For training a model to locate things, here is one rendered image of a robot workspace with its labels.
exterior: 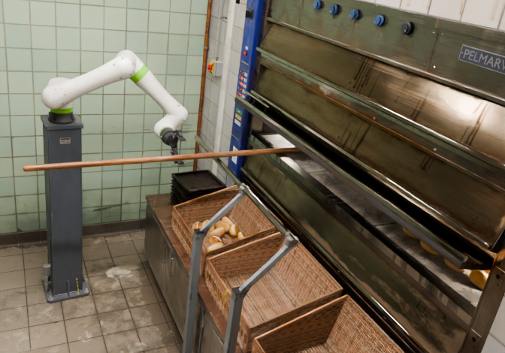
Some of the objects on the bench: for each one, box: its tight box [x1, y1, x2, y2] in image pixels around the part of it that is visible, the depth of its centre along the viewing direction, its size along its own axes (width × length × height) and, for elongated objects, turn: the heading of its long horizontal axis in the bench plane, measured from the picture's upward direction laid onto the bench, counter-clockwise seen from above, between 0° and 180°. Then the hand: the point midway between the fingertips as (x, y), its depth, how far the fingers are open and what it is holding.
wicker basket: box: [204, 229, 343, 353], centre depth 246 cm, size 49×56×28 cm
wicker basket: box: [171, 183, 283, 277], centre depth 295 cm, size 49×56×28 cm
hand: (182, 151), depth 267 cm, fingers open, 13 cm apart
